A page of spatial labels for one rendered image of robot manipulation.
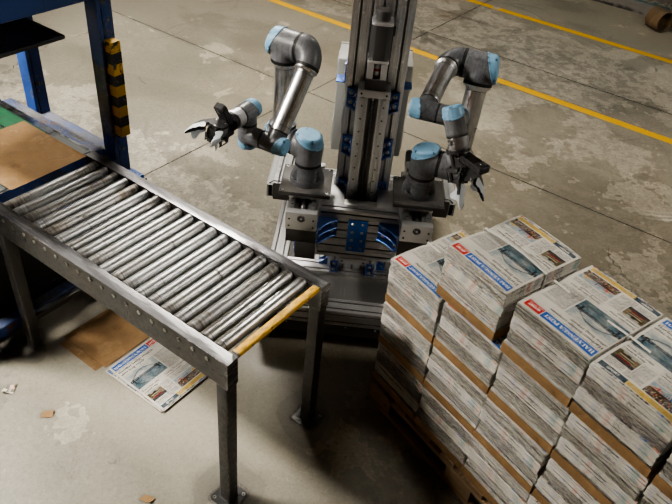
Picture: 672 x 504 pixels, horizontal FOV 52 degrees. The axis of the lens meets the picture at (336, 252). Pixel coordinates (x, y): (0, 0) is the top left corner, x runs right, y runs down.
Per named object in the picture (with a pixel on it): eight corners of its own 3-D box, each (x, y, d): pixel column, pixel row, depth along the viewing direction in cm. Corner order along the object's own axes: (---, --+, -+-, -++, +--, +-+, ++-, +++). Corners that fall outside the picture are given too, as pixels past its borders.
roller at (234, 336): (309, 289, 259) (310, 278, 256) (221, 360, 229) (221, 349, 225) (298, 283, 262) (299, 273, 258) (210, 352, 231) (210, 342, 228)
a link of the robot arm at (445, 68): (442, 36, 280) (408, 98, 248) (468, 42, 278) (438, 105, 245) (438, 62, 289) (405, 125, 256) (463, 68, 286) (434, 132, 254)
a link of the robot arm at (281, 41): (289, 160, 297) (294, 37, 263) (260, 149, 302) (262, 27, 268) (303, 149, 305) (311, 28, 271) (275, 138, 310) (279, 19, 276)
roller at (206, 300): (268, 266, 268) (270, 257, 265) (179, 332, 237) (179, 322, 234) (259, 259, 270) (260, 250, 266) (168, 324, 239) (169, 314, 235)
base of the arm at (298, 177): (292, 168, 311) (292, 149, 305) (325, 172, 311) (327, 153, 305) (287, 186, 299) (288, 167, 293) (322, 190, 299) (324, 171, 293)
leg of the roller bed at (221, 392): (239, 495, 273) (238, 381, 231) (229, 505, 270) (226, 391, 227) (228, 486, 276) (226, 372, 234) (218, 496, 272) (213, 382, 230)
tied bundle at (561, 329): (570, 310, 250) (590, 261, 236) (639, 362, 233) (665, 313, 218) (498, 350, 231) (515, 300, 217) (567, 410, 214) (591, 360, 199)
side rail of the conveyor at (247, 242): (328, 304, 264) (331, 280, 257) (320, 311, 260) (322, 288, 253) (98, 172, 320) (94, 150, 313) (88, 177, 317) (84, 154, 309)
